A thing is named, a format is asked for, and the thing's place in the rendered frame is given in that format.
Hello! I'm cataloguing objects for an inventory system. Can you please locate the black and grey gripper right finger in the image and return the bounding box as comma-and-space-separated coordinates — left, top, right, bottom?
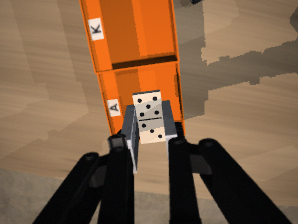
161, 100, 292, 224

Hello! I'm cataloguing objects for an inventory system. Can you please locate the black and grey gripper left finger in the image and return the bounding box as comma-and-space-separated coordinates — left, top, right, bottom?
32, 104, 140, 224

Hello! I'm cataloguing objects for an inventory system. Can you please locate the white domino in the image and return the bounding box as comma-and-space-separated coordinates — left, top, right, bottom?
133, 89, 166, 144

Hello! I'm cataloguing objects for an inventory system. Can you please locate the orange three-compartment bin rack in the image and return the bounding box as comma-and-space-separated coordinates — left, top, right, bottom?
79, 0, 185, 136

